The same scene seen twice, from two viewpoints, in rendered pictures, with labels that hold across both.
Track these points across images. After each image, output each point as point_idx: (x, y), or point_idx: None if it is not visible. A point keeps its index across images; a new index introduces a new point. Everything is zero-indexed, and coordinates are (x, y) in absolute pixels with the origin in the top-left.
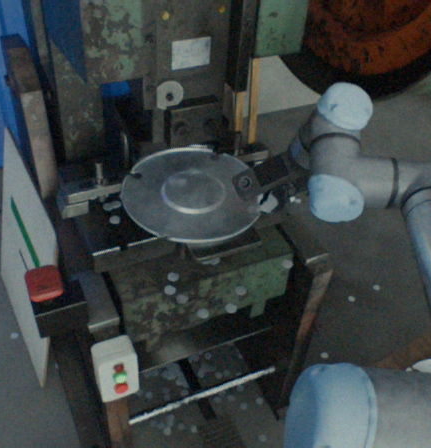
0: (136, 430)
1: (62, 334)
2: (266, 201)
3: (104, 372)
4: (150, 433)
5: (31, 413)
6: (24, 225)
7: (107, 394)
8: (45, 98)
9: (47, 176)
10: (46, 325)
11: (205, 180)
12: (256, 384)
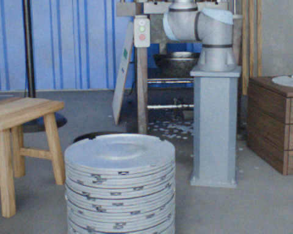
0: (155, 135)
1: (132, 114)
2: None
3: (136, 24)
4: (162, 136)
5: (107, 128)
6: (126, 49)
7: (136, 41)
8: None
9: (137, 13)
10: (119, 9)
11: None
12: None
